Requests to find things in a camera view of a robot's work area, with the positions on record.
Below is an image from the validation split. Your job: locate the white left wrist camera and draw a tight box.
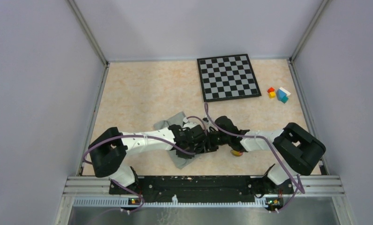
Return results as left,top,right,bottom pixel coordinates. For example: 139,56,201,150
182,117,200,129

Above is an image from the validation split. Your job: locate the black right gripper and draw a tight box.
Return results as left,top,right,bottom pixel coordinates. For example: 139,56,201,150
194,129,230,155

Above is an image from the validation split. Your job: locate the white wooden block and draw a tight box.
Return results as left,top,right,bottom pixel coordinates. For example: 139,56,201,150
279,87,291,97

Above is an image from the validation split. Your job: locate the blue wooden block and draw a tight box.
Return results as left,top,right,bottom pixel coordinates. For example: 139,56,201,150
276,89,286,101

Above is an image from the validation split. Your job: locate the yellow wooden block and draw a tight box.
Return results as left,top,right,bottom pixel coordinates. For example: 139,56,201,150
269,91,276,98

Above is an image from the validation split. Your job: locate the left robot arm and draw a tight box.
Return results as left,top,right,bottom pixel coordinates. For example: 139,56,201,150
84,125,209,194

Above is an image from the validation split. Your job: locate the black and grey chessboard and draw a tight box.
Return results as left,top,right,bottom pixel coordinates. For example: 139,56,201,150
196,53,261,103

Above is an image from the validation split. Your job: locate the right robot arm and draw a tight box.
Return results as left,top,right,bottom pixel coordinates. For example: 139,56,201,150
207,116,326,194

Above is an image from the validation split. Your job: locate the grey cloth napkin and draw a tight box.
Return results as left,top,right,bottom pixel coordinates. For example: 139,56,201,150
153,112,194,169

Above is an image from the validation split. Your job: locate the red wooden block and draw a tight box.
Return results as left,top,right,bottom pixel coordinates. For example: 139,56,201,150
267,87,275,93

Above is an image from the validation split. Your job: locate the iridescent metal spoon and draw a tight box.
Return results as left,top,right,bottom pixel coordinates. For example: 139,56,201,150
230,150,243,157

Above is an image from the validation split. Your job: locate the teal wooden block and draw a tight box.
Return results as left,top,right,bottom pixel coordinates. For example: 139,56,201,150
280,96,289,104

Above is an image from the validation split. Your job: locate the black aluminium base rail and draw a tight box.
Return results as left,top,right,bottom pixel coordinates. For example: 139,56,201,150
60,175,345,213

